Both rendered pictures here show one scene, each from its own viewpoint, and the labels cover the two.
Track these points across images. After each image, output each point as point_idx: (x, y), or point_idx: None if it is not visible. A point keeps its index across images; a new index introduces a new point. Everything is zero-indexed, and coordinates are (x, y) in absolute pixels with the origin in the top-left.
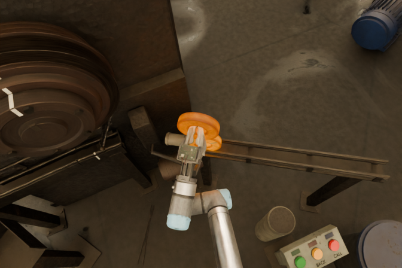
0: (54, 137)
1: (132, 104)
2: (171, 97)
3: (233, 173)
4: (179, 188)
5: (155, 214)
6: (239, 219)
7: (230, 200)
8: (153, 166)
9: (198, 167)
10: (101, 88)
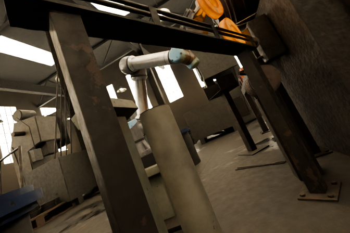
0: None
1: (262, 13)
2: (276, 2)
3: (347, 222)
4: None
5: (275, 165)
6: (245, 227)
7: (170, 50)
8: (330, 141)
9: (192, 30)
10: None
